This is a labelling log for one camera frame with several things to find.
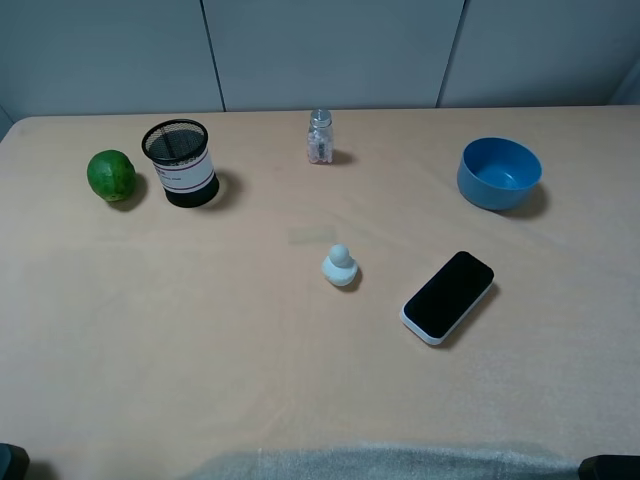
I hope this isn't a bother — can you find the black object corner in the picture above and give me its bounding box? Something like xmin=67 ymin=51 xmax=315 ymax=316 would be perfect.
xmin=578 ymin=455 xmax=640 ymax=480
xmin=0 ymin=443 xmax=30 ymax=480

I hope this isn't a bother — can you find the clear bottle with silver cap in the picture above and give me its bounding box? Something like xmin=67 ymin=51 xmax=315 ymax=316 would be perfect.
xmin=307 ymin=109 xmax=334 ymax=164

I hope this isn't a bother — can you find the grey cloth at table edge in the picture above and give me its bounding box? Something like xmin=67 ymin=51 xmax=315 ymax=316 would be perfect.
xmin=184 ymin=443 xmax=579 ymax=479

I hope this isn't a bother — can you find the black object bottom left corner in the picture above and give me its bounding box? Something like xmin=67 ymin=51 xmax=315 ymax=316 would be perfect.
xmin=0 ymin=443 xmax=30 ymax=480

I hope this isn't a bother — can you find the black phone white case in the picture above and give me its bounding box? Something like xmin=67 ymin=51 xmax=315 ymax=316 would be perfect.
xmin=400 ymin=251 xmax=495 ymax=346

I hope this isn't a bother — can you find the white duck figurine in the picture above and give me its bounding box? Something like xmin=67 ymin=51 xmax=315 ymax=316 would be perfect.
xmin=322 ymin=244 xmax=359 ymax=287

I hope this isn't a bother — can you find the green lime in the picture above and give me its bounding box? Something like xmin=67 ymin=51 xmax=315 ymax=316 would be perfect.
xmin=87 ymin=150 xmax=137 ymax=202

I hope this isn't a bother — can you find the black mesh pencil holder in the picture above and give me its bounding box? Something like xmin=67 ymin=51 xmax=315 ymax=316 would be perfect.
xmin=141 ymin=119 xmax=219 ymax=208

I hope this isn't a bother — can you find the black object bottom right corner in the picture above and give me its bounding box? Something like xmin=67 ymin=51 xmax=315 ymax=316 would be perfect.
xmin=578 ymin=455 xmax=640 ymax=480

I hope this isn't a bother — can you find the blue bowl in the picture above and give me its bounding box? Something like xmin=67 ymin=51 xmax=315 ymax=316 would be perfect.
xmin=457 ymin=137 xmax=543 ymax=211

